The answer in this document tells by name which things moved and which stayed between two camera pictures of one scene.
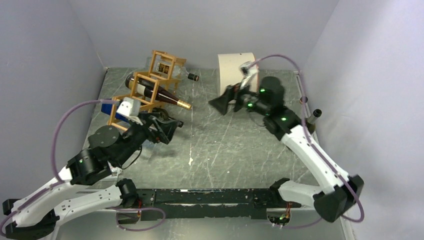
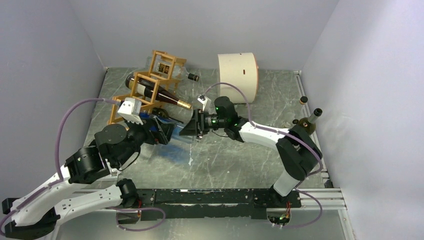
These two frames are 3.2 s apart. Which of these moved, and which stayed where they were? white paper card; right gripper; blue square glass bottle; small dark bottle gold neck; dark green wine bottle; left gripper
Moved: right gripper; blue square glass bottle
Stayed: dark green wine bottle; left gripper; white paper card; small dark bottle gold neck
